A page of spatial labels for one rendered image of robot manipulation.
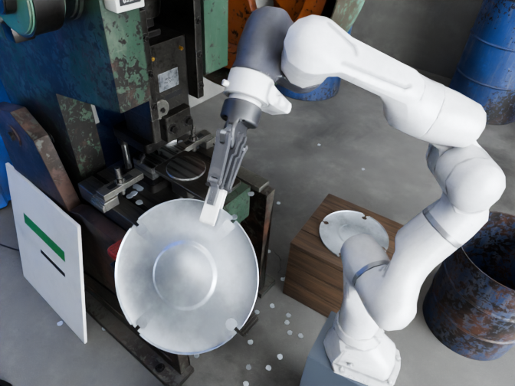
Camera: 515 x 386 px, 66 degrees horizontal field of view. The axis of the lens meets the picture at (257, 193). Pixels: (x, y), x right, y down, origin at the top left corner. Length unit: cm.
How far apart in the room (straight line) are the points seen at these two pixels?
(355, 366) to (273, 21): 92
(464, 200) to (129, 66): 77
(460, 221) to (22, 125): 125
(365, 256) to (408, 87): 43
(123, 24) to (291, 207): 158
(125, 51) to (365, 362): 99
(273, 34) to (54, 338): 153
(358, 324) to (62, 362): 120
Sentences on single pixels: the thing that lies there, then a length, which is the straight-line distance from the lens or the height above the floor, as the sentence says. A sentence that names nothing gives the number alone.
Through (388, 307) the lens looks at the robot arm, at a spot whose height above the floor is 82.
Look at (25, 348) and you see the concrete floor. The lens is 194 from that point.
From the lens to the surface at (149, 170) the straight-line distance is 131.
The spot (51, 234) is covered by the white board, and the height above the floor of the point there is 44.
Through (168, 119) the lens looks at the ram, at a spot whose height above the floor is 97.
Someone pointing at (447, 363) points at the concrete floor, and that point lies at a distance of 194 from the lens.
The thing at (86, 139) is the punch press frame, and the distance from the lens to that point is 139.
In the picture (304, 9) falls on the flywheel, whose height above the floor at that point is 123.
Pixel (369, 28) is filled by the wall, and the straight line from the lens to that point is 447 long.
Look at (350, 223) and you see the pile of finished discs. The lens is 177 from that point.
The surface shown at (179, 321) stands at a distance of 80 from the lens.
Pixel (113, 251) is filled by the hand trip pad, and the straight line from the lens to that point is 109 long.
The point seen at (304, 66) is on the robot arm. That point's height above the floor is 129.
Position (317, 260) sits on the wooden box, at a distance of 163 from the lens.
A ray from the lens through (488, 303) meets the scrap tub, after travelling 170.
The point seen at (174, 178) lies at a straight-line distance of 124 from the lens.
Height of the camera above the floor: 156
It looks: 41 degrees down
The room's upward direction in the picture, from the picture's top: 4 degrees clockwise
